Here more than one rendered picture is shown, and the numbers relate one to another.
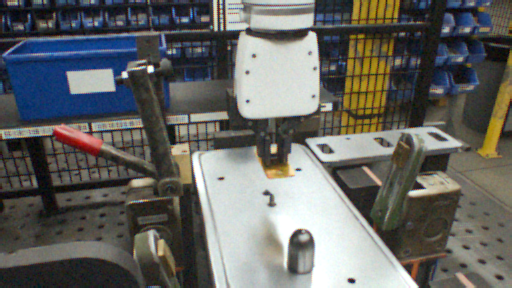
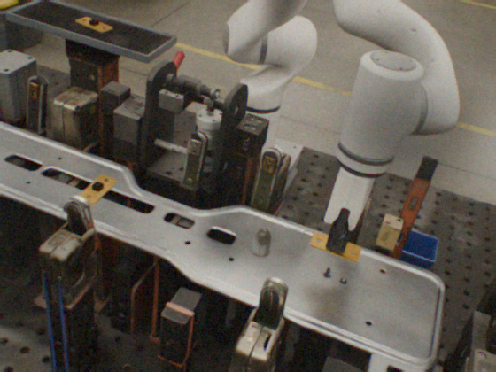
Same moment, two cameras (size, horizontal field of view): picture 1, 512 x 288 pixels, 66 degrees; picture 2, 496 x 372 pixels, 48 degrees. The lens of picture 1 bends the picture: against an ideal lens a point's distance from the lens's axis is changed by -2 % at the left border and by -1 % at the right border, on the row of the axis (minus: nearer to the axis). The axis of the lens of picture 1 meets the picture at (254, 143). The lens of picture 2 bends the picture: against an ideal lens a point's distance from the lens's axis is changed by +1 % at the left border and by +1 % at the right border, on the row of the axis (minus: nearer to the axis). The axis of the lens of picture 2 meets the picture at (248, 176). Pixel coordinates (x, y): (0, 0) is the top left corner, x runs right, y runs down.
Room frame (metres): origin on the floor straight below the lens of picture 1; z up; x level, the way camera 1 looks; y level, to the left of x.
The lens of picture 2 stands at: (0.68, -0.72, 1.70)
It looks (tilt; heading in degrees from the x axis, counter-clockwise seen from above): 36 degrees down; 119
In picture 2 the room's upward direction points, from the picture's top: 9 degrees clockwise
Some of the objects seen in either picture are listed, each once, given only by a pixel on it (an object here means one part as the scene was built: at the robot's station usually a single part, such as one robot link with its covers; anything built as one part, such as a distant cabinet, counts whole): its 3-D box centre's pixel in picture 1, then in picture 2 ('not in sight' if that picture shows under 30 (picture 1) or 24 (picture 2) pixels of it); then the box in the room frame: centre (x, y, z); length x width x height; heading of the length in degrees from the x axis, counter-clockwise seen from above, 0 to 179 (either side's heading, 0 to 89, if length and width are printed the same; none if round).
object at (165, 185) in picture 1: (170, 187); not in sight; (0.42, 0.11, 1.06); 0.03 x 0.01 x 0.03; 103
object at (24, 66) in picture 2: not in sight; (19, 139); (-0.33, -0.04, 0.90); 0.13 x 0.10 x 0.41; 103
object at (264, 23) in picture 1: (275, 15); (365, 151); (0.48, -0.02, 1.26); 0.09 x 0.08 x 0.03; 103
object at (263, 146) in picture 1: (256, 139); not in sight; (0.47, 0.00, 1.11); 0.03 x 0.03 x 0.07; 13
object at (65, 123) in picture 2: not in sight; (77, 169); (-0.17, -0.01, 0.89); 0.13 x 0.11 x 0.38; 103
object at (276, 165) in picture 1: (273, 159); (336, 244); (0.48, -0.03, 1.07); 0.08 x 0.04 x 0.01; 13
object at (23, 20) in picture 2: not in sight; (92, 27); (-0.28, 0.14, 1.16); 0.37 x 0.14 x 0.02; 13
